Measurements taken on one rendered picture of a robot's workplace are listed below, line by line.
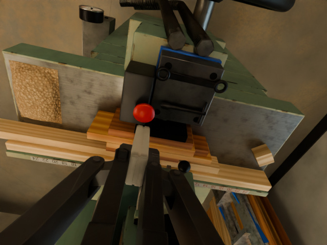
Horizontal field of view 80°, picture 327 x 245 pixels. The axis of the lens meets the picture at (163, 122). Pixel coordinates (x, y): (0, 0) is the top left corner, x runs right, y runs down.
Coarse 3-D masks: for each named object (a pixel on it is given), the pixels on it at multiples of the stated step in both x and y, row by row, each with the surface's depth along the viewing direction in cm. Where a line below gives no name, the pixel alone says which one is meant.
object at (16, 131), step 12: (0, 120) 42; (0, 132) 40; (12, 132) 40; (24, 132) 41; (36, 132) 42; (48, 132) 42; (60, 132) 43; (72, 132) 44; (48, 144) 42; (60, 144) 42; (72, 144) 42; (84, 144) 42; (96, 144) 43; (192, 168) 45; (204, 168) 45; (216, 168) 45
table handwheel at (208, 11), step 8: (200, 0) 36; (208, 0) 36; (216, 0) 36; (240, 0) 44; (248, 0) 26; (256, 0) 26; (264, 0) 26; (272, 0) 26; (280, 0) 27; (288, 0) 28; (200, 8) 37; (208, 8) 37; (264, 8) 40; (272, 8) 29; (280, 8) 29; (288, 8) 30; (200, 16) 38; (208, 16) 38; (200, 24) 38; (208, 24) 39
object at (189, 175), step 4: (164, 168) 36; (188, 172) 37; (188, 176) 36; (192, 176) 36; (188, 180) 35; (192, 180) 35; (192, 184) 34; (192, 188) 34; (164, 204) 31; (164, 208) 32; (164, 212) 32
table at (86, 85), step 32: (128, 32) 35; (32, 64) 36; (64, 64) 36; (96, 64) 39; (64, 96) 39; (96, 96) 39; (224, 96) 40; (256, 96) 44; (64, 128) 44; (192, 128) 44; (224, 128) 44; (256, 128) 43; (288, 128) 43; (224, 160) 49
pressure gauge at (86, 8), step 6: (84, 6) 52; (90, 6) 53; (84, 12) 50; (90, 12) 49; (96, 12) 50; (102, 12) 51; (84, 18) 50; (90, 18) 50; (96, 18) 51; (102, 18) 52
